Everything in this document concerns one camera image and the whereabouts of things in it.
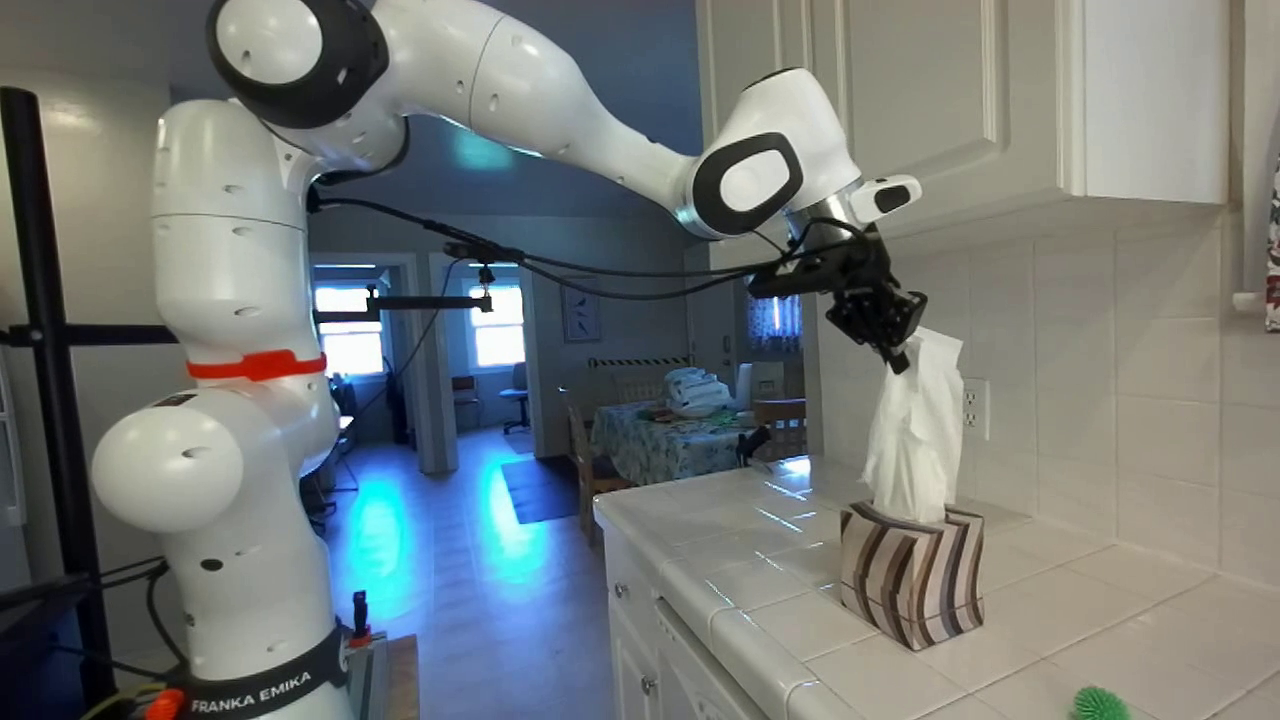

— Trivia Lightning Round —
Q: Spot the small green object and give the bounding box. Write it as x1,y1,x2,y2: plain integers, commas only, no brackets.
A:
1068,686,1137,720

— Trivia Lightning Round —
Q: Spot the blue tinted small window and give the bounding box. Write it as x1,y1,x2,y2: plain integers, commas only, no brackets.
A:
743,294,809,361

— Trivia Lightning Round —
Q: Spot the orange strap on arm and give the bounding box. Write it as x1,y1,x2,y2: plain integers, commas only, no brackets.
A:
184,350,333,387

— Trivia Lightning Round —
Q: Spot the orange red plug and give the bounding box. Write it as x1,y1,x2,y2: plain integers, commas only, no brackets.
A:
140,686,192,720

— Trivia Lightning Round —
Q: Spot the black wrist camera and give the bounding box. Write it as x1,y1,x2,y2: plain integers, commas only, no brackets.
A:
743,255,845,300

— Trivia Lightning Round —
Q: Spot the brown striped tissue box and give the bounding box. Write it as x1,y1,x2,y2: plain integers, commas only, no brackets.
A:
836,500,992,655

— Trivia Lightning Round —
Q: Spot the white tissue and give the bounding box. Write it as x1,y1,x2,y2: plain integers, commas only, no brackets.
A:
858,327,967,529

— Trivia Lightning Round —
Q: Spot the robot mounting table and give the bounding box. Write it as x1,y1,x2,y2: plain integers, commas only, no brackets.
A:
343,632,422,720

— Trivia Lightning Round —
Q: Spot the bed with patterned bedding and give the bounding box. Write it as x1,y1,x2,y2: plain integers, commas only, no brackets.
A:
585,366,811,488

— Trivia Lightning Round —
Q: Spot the black horizontal boom bar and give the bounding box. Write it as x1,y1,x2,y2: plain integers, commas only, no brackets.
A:
313,287,500,324

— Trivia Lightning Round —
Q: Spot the white upper wall cabinet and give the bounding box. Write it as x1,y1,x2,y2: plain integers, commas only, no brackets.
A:
693,0,1231,281

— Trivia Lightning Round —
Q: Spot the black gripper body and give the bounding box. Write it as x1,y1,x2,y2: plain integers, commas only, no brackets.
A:
825,272,931,361

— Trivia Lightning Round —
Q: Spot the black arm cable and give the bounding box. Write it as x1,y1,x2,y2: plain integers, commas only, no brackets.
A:
308,190,865,305

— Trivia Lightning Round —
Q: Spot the black stand pole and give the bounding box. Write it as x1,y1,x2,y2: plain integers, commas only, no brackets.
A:
0,84,184,714

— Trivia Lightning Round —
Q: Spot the dark floor rug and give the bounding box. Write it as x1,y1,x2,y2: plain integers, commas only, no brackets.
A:
500,452,588,529

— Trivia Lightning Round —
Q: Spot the white wall outlet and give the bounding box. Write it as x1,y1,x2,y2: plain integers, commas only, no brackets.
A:
961,376,996,445

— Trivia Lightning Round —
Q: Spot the black base cable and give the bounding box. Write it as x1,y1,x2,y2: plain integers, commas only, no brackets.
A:
96,557,184,672

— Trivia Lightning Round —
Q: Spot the white counter base cabinet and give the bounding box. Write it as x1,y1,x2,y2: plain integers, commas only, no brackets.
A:
598,520,777,720

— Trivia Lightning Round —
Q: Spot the bright room window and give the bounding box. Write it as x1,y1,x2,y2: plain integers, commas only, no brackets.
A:
313,264,391,382
469,272,531,374

